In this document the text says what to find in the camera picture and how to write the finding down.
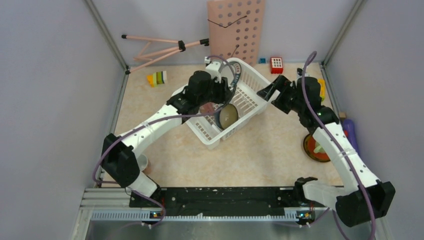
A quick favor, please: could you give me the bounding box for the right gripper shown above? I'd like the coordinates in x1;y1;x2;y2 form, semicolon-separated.
257;74;305;114

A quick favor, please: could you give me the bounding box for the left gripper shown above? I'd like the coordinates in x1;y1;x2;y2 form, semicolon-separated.
197;75;233;106

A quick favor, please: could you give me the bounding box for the white plastic dish rack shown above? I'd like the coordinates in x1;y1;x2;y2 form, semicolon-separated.
186;57;271;150

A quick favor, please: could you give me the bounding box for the dark bowl beige inside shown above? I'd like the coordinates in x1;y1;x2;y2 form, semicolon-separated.
215;103;239;130

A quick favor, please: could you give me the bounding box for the pink mug white inside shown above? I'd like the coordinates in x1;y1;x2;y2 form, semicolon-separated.
137;154;152;175

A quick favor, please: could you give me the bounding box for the white plate green rim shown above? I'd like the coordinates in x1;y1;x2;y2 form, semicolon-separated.
219;61;242;97

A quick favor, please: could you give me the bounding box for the cream cup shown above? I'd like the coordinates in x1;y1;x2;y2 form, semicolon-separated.
313;142;326;154

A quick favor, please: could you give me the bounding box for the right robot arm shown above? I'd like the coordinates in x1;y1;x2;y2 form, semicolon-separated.
257;75;396;227

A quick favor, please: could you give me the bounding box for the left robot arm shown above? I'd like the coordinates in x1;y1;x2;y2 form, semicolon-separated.
99;70;236;207

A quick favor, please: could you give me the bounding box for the red toy block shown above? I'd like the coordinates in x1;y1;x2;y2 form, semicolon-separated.
269;57;284;74

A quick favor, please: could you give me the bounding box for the yellow toy triangle block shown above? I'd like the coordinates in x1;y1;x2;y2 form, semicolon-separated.
317;78;326;102

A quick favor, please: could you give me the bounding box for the striped toy block stack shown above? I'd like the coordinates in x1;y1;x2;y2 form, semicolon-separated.
146;71;167;88

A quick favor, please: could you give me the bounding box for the orange saucer plate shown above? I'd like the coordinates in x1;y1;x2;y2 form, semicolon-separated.
302;134;331;163

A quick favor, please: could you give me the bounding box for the pink folding tripod stand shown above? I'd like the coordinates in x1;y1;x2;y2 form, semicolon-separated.
121;34;210;75

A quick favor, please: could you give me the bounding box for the pink pegboard panel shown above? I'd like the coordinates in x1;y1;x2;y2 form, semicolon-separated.
206;0;267;67

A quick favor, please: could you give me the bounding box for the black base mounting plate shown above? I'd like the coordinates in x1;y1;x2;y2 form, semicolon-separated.
150;186;323;208

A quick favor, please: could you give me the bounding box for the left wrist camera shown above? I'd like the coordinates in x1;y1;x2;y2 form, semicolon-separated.
204;57;222;83

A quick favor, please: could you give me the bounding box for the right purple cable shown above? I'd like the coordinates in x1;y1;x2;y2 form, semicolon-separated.
301;50;378;240

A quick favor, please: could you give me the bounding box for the purple cable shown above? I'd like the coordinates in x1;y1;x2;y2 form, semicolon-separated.
92;54;238;229
301;50;378;240

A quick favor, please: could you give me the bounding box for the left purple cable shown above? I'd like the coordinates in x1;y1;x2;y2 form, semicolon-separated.
92;54;238;229

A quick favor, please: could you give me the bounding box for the purple toy handle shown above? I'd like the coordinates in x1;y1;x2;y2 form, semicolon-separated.
342;118;360;155

